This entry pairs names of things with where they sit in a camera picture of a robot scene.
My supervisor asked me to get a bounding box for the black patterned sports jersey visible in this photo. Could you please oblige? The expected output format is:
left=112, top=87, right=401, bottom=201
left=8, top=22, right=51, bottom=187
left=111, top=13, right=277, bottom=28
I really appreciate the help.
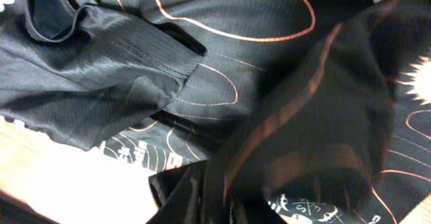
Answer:
left=1, top=0, right=430, bottom=223

